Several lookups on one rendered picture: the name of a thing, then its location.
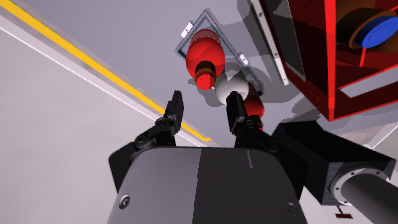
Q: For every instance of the white bottle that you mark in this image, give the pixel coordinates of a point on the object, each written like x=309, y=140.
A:
x=231, y=79

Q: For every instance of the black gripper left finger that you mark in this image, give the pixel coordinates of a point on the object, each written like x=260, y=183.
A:
x=159, y=135

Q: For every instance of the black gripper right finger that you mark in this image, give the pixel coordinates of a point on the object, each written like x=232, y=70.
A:
x=248, y=135

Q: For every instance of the brown bottle with blue cap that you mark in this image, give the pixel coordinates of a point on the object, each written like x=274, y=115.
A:
x=390, y=46
x=359, y=24

